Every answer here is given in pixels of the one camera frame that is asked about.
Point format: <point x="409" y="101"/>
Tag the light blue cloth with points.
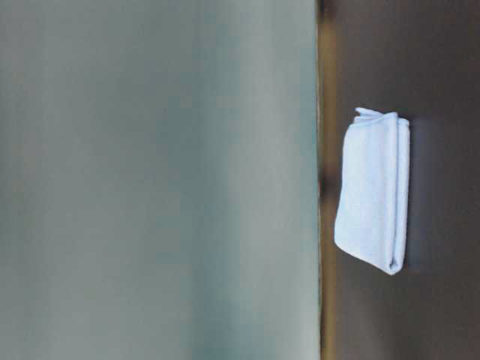
<point x="371" y="221"/>

